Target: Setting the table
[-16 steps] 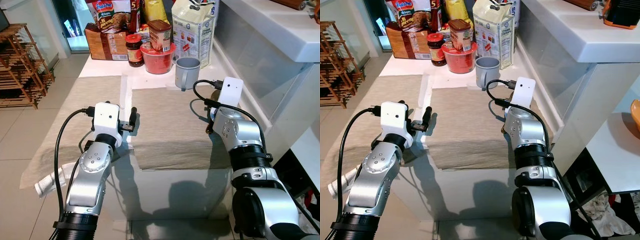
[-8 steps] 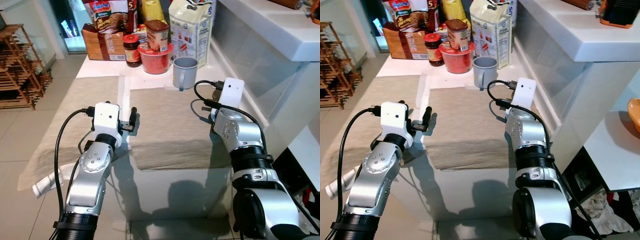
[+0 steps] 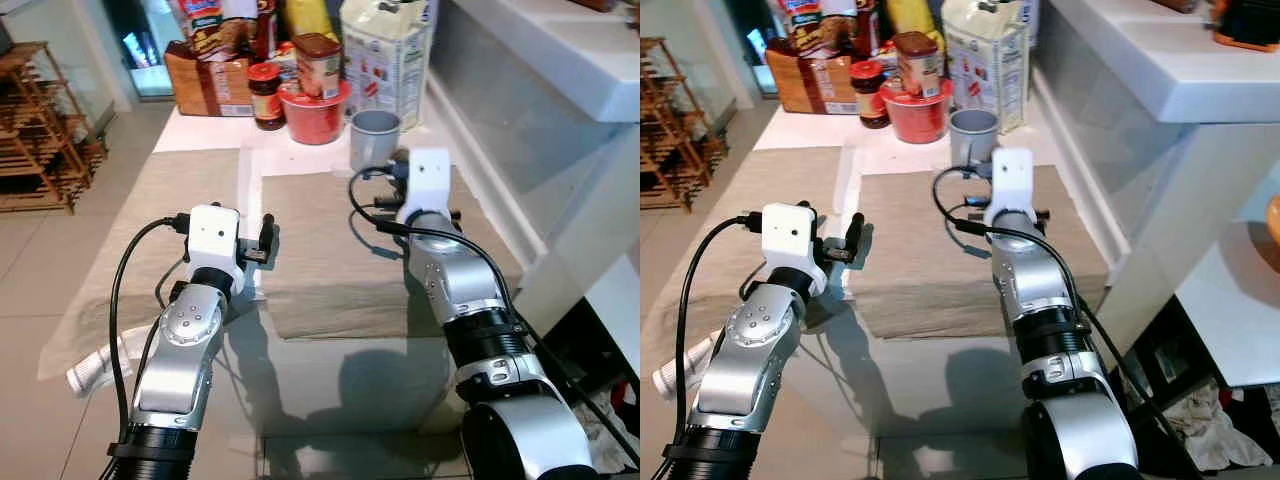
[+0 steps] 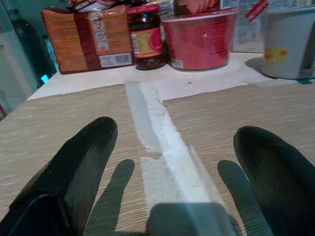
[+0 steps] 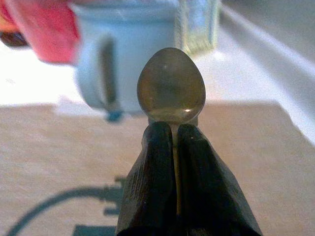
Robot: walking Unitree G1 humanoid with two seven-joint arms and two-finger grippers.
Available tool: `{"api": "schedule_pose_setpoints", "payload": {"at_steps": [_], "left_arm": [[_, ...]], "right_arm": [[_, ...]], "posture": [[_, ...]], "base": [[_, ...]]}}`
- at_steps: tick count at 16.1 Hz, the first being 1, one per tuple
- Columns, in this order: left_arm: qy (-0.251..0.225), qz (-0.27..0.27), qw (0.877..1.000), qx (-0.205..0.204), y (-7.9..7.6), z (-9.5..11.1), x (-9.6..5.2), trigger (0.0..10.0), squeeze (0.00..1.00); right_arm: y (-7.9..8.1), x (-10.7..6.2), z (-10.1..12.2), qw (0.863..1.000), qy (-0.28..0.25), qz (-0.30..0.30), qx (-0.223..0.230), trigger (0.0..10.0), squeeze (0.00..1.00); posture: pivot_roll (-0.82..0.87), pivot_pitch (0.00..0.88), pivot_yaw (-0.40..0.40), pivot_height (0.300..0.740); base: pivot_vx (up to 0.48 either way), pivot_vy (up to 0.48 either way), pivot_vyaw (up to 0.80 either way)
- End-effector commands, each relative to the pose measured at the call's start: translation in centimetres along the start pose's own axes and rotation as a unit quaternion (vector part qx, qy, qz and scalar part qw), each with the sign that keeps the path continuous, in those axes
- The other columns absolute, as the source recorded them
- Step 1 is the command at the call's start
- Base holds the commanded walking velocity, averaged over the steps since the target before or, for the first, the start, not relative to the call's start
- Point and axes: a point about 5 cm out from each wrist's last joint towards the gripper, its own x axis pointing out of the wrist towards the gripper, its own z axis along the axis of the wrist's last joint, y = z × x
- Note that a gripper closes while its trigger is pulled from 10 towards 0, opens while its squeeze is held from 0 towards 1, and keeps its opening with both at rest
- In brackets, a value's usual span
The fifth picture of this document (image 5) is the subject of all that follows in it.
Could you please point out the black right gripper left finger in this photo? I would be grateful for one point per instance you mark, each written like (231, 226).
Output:
(150, 184)

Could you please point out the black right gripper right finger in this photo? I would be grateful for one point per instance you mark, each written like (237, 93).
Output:
(211, 186)

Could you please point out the silver metal spoon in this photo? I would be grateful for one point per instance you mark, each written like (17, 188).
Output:
(171, 86)

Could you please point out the brown cardboard sheet teal print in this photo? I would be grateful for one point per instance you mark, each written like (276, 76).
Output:
(61, 152)

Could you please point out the white ceramic mug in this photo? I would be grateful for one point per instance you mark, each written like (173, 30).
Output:
(137, 37)

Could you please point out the clear glass tumbler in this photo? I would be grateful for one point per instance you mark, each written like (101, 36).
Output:
(198, 24)

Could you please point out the red plastic container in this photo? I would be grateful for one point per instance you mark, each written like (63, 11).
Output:
(46, 29)

